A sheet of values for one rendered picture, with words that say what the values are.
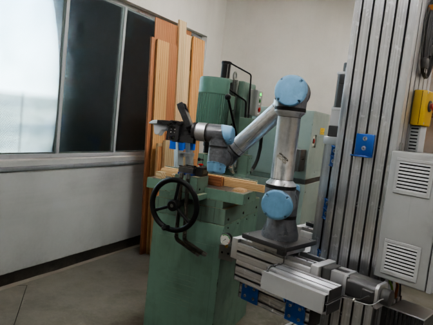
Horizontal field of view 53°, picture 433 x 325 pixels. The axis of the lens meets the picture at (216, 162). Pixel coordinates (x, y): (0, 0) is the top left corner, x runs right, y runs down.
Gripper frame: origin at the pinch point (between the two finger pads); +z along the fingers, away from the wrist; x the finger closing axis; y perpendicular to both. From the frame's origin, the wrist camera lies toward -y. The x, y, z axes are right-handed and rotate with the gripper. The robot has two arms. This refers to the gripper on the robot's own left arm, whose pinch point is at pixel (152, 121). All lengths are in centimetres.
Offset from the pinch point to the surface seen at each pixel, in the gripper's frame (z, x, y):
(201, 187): -6, 57, 26
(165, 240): 14, 68, 59
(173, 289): 6, 71, 86
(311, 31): -23, 290, -143
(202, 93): 4, 65, -26
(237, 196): -26, 60, 28
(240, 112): -13, 90, -21
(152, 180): 27, 65, 26
